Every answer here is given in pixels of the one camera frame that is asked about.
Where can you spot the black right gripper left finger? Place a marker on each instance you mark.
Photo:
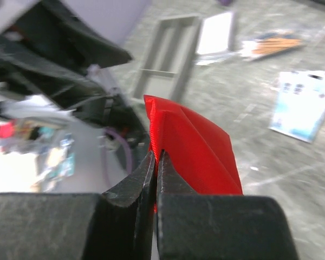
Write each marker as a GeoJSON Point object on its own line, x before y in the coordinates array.
{"type": "Point", "coordinates": [129, 213]}

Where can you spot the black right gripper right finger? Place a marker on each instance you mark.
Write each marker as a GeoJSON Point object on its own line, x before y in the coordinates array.
{"type": "Point", "coordinates": [173, 196]}

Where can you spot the red first aid pouch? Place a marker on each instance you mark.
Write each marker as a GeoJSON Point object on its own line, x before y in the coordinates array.
{"type": "Point", "coordinates": [201, 152]}

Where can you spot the grey plastic tray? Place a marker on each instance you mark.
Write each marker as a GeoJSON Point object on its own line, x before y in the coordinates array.
{"type": "Point", "coordinates": [168, 59]}

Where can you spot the bag of cotton swabs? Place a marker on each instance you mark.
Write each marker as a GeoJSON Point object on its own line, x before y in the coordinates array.
{"type": "Point", "coordinates": [270, 43]}

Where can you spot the white gauze pad packet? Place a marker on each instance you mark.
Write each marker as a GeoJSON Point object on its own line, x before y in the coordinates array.
{"type": "Point", "coordinates": [216, 34]}

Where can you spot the light blue mask packet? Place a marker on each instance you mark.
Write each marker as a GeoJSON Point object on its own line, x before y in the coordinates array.
{"type": "Point", "coordinates": [300, 108]}

